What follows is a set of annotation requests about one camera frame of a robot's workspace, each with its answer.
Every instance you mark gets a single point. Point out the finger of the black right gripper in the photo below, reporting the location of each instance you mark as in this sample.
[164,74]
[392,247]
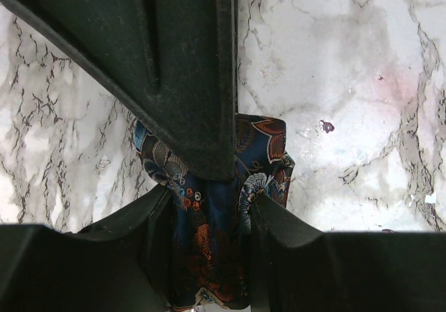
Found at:
[172,63]

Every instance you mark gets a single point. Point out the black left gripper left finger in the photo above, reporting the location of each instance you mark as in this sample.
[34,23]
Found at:
[120,263]

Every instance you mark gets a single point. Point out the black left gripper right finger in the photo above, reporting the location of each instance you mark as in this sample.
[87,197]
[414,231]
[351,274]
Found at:
[295,267]

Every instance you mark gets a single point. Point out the navy floral tie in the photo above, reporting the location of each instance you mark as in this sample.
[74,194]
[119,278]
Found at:
[211,221]

